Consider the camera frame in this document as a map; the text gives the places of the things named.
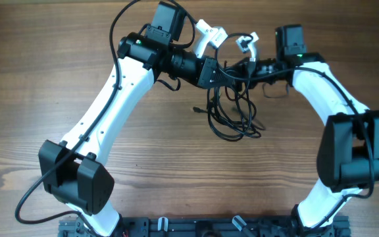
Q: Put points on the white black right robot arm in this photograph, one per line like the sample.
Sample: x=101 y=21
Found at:
x=347 y=162

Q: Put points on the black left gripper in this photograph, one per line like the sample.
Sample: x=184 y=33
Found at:
x=211 y=64

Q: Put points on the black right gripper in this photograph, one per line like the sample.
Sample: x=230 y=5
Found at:
x=237 y=71

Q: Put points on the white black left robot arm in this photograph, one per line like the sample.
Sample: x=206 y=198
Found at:
x=73 y=170

